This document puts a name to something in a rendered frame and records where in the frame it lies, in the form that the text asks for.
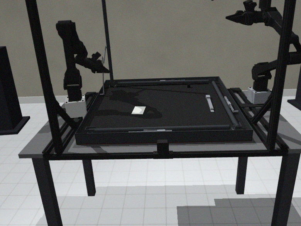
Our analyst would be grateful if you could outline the white rectangular card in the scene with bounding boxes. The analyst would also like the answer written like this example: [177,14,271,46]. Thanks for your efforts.
[132,106,146,114]

